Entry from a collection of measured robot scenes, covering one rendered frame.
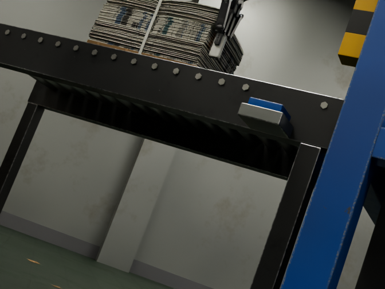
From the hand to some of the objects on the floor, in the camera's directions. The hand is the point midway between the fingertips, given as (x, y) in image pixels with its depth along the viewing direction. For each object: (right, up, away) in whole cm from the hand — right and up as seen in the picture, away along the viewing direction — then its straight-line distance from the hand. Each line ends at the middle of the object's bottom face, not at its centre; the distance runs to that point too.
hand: (217, 46), depth 173 cm
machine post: (0, -89, -68) cm, 112 cm away
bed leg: (-4, -91, -46) cm, 102 cm away
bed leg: (-91, -75, +53) cm, 130 cm away
